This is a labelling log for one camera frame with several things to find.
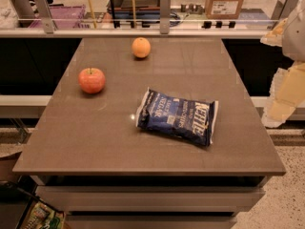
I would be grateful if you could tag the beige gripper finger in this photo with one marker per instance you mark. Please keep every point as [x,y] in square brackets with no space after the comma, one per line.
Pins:
[274,37]
[287,92]

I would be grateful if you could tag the orange fruit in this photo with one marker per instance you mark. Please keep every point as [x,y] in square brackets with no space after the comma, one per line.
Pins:
[141,47]

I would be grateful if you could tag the cardboard box with label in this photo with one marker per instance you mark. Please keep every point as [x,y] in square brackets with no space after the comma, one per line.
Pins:
[223,9]

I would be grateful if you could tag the blue Kettle chips bag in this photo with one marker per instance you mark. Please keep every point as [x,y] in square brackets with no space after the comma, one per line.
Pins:
[191,120]

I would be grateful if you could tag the blue bin in background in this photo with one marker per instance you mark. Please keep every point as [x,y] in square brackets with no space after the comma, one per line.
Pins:
[144,17]

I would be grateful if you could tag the red apple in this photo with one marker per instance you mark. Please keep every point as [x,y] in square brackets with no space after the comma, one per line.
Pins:
[91,80]

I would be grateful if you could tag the purple plastic crate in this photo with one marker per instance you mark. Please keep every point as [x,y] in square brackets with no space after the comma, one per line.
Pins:
[63,16]

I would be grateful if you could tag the grey table drawer unit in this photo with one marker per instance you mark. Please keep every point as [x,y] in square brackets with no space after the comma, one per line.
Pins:
[151,207]

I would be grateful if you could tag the glass railing with metal posts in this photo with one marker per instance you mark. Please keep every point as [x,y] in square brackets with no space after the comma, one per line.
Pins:
[178,23]

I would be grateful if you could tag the snack box on floor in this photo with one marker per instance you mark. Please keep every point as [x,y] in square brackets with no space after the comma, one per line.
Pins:
[41,216]

